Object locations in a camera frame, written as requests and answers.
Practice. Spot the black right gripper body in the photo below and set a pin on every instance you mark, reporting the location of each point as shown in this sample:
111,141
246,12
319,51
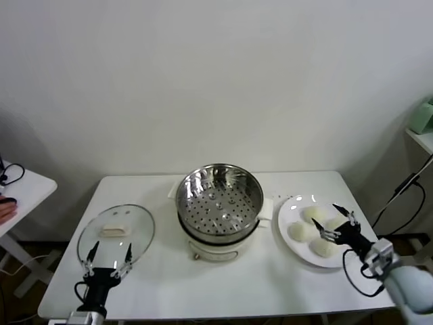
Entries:
353,238

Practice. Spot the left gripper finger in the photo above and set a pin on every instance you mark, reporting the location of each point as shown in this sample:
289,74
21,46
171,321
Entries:
88,265
126,262

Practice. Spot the white steamed baozi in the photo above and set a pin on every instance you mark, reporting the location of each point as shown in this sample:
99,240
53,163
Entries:
299,232
335,222
313,213
321,247

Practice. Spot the silver left wrist camera block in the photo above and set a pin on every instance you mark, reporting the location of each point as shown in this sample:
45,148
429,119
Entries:
81,318

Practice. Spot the stainless steel steamer basket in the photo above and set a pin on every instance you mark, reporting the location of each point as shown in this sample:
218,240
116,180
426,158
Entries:
220,189

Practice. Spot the silver wrist camera block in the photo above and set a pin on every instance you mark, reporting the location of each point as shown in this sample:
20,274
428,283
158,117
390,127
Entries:
385,252
81,318

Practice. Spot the white side table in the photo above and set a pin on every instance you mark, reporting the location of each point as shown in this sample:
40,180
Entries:
30,189

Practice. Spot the person hand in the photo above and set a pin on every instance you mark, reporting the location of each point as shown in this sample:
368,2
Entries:
6,213

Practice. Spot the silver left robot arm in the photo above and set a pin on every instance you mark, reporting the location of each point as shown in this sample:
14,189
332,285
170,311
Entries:
99,318

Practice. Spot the dark computer mouse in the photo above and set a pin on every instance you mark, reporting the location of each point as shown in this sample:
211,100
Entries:
8,200

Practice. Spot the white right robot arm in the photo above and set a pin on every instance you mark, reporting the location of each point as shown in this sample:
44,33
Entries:
412,287

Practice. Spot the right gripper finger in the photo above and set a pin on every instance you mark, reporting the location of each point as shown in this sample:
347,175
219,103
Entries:
326,233
350,216

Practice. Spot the light green box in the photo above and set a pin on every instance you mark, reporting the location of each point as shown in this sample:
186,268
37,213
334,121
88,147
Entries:
424,116

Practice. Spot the silver right wrist camera block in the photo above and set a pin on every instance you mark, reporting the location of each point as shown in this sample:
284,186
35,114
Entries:
385,252

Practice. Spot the glass pot lid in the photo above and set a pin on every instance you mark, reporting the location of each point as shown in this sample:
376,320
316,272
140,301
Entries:
135,220

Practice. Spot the white round plate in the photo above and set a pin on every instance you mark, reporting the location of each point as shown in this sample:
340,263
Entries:
291,216

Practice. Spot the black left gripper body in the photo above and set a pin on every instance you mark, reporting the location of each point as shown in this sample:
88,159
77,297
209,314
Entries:
99,281

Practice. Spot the cream electric cooker pot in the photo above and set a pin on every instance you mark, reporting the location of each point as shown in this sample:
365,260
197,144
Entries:
216,250

